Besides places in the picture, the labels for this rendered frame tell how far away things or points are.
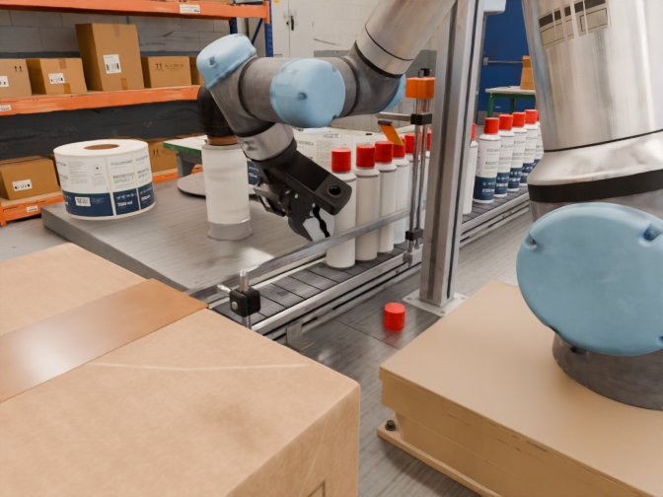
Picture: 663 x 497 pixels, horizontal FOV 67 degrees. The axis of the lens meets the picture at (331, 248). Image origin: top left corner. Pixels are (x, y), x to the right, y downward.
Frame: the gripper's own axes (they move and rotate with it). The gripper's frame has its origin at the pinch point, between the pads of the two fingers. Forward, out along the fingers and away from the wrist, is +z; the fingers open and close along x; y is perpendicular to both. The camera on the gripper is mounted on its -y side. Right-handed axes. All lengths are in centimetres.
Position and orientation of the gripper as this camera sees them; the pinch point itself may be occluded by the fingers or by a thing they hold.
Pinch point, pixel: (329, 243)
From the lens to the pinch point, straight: 83.5
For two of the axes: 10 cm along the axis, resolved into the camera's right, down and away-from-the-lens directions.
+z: 3.4, 6.6, 6.7
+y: -7.4, -2.6, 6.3
